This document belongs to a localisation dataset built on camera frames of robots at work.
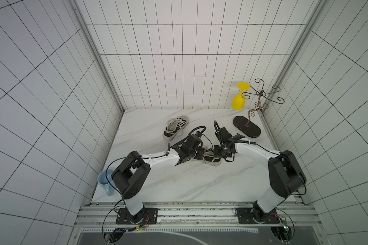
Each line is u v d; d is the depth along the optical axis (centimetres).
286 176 46
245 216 72
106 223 72
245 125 108
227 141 68
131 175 46
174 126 102
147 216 72
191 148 69
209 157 87
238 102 95
